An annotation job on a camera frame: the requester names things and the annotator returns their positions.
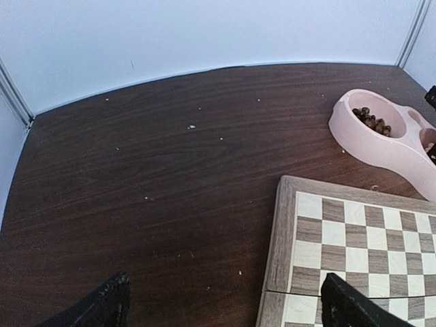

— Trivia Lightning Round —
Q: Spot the dark chess pieces pile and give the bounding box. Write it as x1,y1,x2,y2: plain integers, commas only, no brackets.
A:
352,107,392,137

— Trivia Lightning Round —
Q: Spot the white chess pieces pile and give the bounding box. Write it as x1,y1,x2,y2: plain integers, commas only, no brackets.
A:
423,138,436,162

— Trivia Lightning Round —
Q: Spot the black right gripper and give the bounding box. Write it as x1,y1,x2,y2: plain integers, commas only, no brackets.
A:
424,85,436,110

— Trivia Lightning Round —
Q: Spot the right aluminium frame post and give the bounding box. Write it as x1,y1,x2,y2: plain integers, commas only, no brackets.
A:
395,0,434,69

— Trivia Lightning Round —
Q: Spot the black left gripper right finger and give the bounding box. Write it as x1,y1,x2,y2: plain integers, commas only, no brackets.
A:
321,272,409,327

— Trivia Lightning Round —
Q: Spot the wooden chess board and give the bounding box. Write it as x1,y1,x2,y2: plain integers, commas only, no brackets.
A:
256,176,435,326

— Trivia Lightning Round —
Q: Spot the left aluminium frame post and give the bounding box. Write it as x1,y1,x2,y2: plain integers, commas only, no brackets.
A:
1,61,35,131

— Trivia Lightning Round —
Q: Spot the pink double bowl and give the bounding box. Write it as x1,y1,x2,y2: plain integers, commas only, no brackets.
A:
328,89,435,202

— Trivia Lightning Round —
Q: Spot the aluminium frame post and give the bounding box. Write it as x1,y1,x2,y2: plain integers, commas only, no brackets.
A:
1,61,35,131
395,0,434,69

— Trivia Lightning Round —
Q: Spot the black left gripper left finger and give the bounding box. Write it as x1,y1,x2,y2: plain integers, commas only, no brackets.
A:
39,272,130,326

